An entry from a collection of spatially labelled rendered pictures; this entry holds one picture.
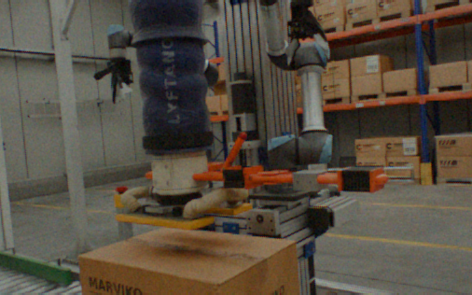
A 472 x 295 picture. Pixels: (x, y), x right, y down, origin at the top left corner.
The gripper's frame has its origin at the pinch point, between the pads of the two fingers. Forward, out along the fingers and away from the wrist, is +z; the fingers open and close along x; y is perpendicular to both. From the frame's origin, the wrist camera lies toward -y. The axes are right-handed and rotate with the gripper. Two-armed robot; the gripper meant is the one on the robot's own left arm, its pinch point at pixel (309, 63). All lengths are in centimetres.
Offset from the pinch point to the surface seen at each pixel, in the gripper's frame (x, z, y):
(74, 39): -955, -245, -530
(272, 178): 7, 34, 39
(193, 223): -13, 45, 49
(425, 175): -125, 133, -665
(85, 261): -56, 59, 56
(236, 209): -13, 45, 30
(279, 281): -1, 67, 28
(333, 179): 24, 34, 40
